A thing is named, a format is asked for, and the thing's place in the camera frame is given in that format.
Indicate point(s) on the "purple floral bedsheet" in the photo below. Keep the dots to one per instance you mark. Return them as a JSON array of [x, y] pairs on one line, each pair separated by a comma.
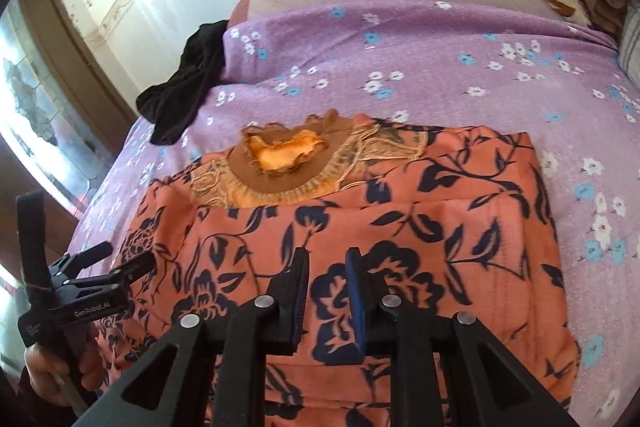
[[400, 72]]

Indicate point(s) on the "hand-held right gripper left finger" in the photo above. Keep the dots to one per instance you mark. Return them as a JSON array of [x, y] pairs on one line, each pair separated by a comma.
[[299, 287]]

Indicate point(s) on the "black cloth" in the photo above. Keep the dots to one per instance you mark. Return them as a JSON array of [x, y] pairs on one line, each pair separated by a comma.
[[185, 82]]

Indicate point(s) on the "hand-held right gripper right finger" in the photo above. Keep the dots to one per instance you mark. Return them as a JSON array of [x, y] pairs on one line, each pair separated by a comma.
[[356, 292]]

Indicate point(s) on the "wooden door with patterned glass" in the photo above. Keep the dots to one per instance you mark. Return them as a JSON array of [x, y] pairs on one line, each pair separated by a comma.
[[60, 117]]

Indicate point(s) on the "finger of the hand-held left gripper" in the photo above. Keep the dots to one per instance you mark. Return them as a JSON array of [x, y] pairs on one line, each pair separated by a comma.
[[125, 269], [85, 257]]

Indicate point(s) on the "person's left hand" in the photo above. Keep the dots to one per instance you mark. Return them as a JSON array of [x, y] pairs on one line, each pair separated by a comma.
[[47, 367]]

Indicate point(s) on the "grey striped cushion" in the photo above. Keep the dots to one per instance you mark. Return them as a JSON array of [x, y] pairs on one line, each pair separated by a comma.
[[631, 42]]

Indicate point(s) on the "orange floral garment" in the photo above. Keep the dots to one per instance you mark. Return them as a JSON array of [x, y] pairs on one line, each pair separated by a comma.
[[450, 232]]

